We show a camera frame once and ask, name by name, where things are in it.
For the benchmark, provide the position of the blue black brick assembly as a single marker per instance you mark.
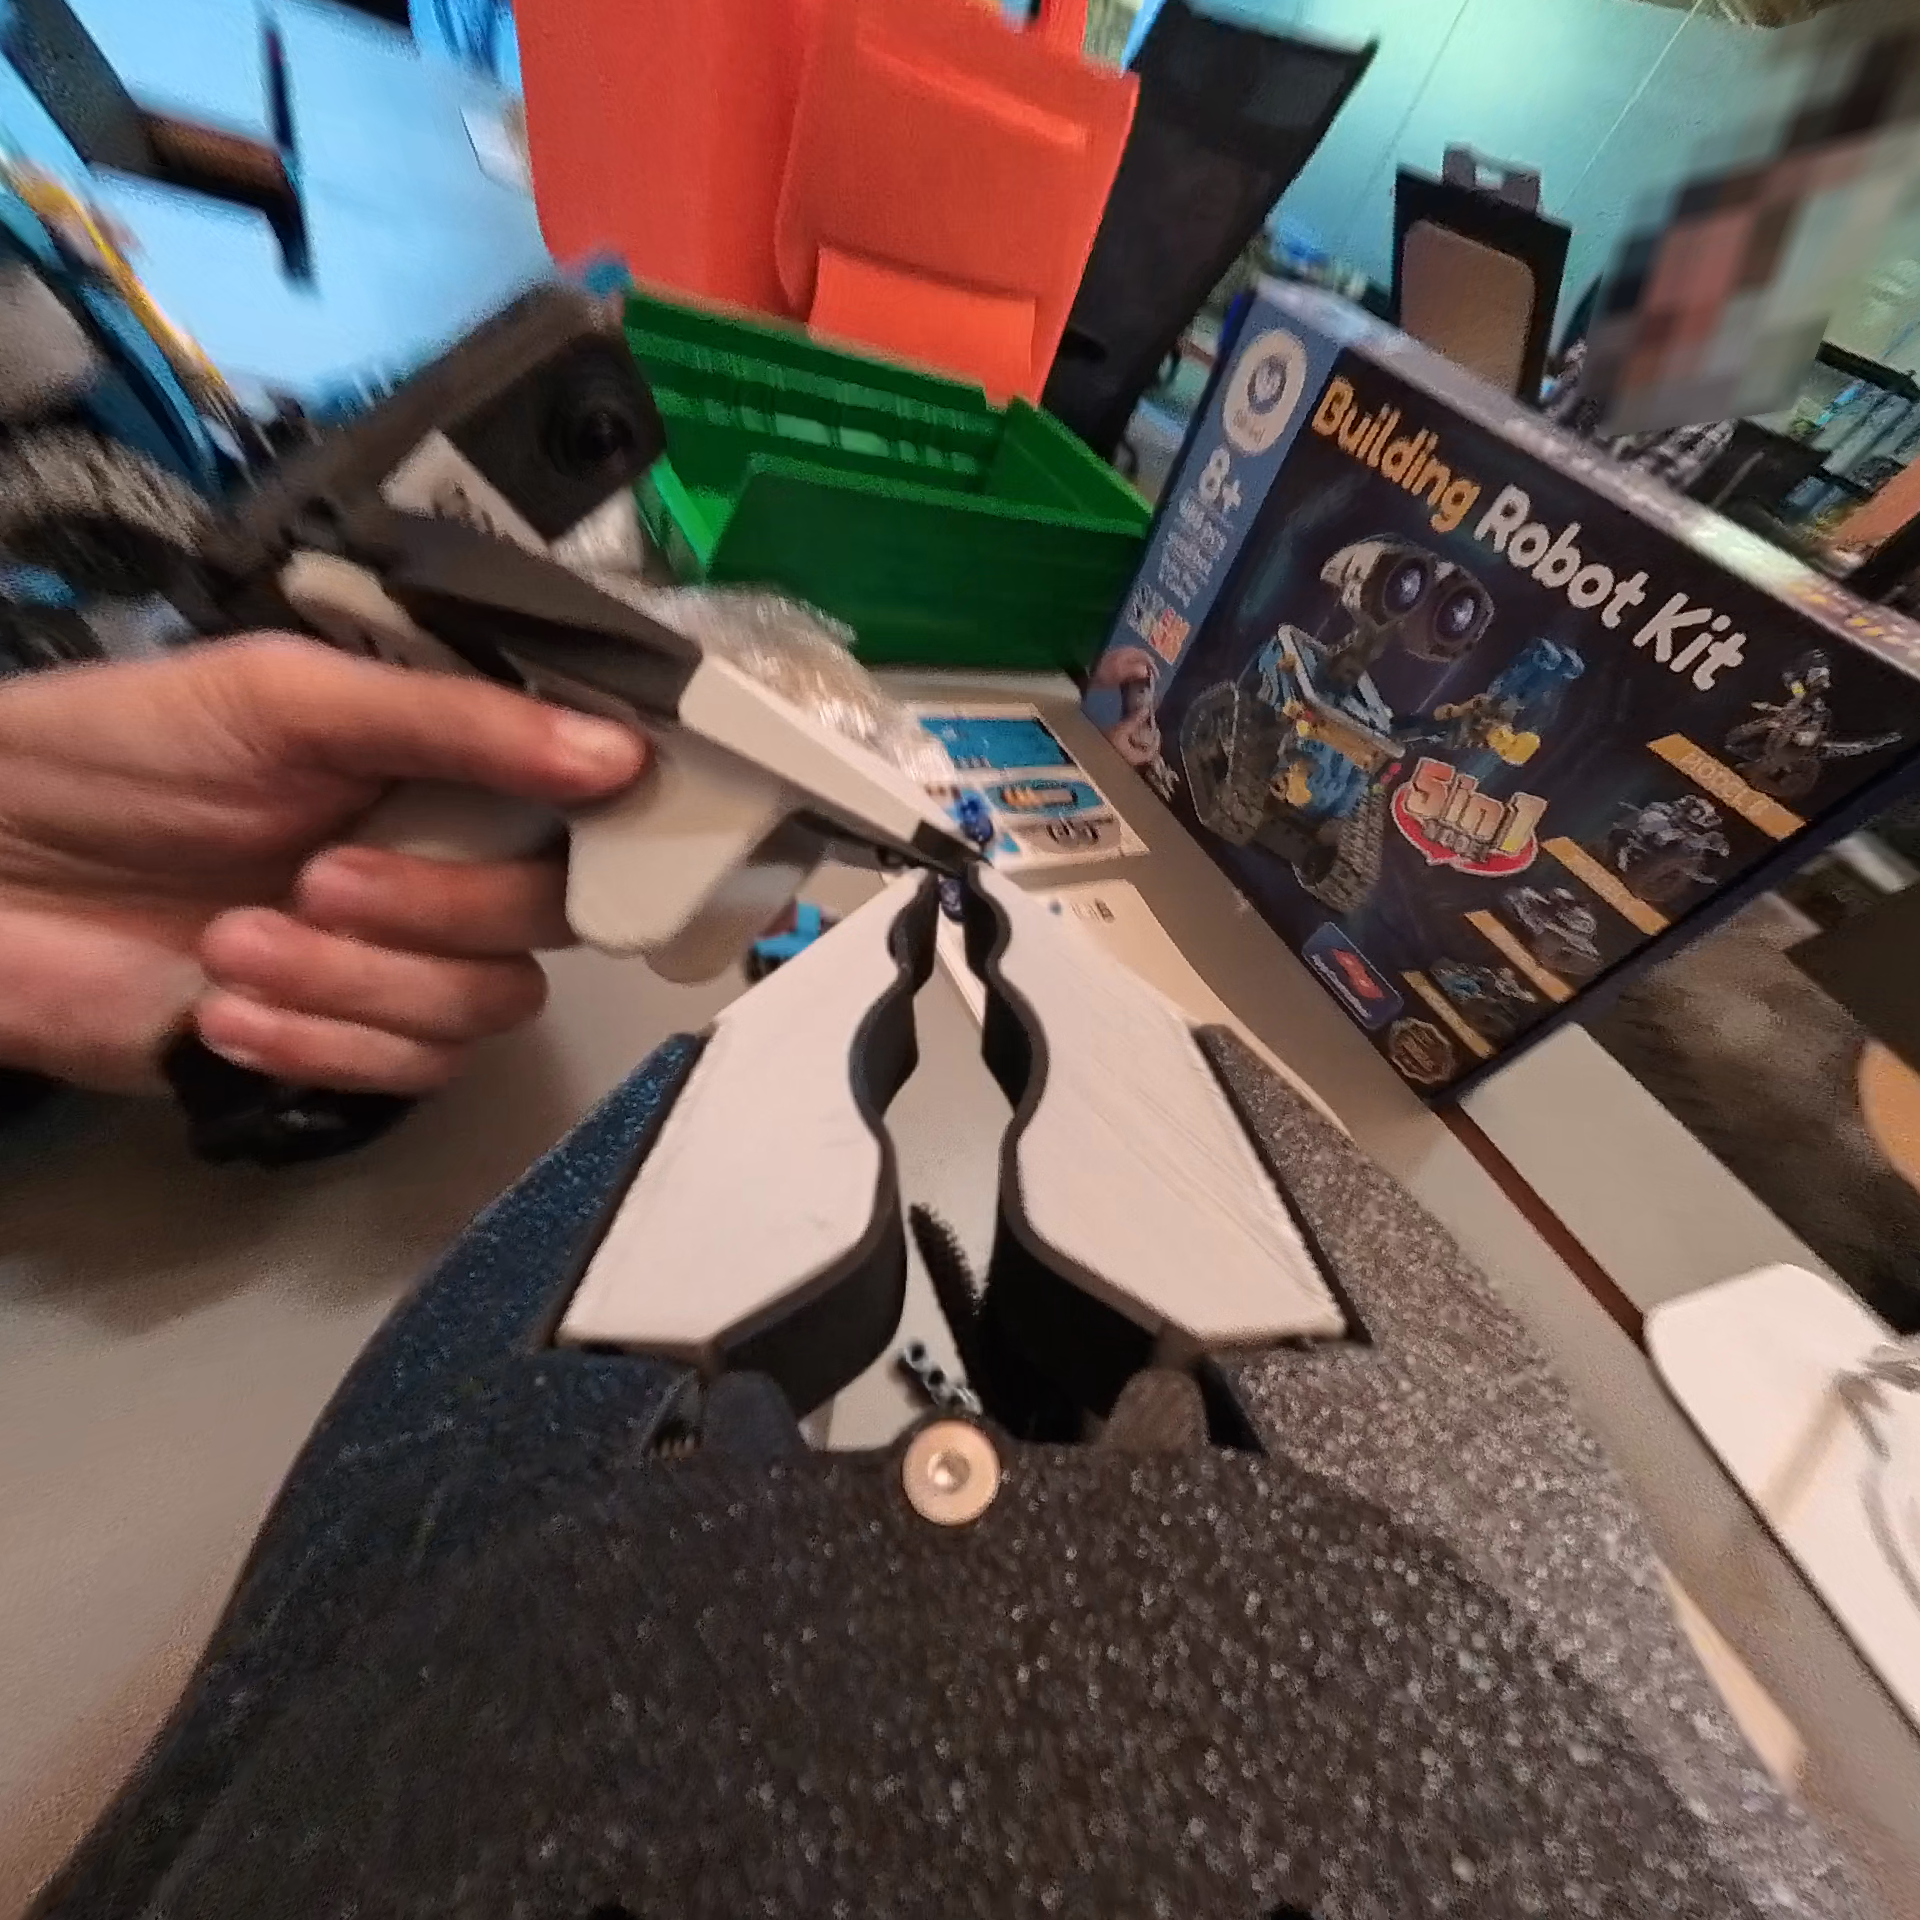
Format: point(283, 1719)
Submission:
point(788, 934)

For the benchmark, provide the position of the orange felt bag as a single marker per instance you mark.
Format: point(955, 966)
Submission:
point(901, 225)

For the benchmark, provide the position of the open instruction booklet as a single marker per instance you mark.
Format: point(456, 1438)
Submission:
point(1110, 931)

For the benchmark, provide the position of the person's left hand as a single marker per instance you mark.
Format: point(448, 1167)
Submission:
point(226, 750)

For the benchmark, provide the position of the bubble wrap bag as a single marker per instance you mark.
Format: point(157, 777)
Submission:
point(797, 661)

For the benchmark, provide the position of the blue sticker sheet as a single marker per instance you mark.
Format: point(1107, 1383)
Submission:
point(1021, 750)

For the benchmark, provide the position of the dark blue robot kit box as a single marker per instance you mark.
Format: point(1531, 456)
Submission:
point(1501, 750)

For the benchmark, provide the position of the black office chair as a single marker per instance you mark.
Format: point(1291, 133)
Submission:
point(1202, 225)

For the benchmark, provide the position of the black framed brown board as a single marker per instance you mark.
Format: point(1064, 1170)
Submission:
point(1478, 285)

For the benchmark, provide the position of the green plastic bin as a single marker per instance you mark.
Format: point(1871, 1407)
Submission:
point(932, 557)

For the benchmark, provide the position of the grey desk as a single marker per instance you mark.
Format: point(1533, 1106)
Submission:
point(300, 1350)

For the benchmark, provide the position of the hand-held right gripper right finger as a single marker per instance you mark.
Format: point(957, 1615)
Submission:
point(1155, 1200)

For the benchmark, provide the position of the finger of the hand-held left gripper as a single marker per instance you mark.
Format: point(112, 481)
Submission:
point(810, 750)

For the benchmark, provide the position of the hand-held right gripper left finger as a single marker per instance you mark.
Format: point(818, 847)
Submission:
point(722, 1200)

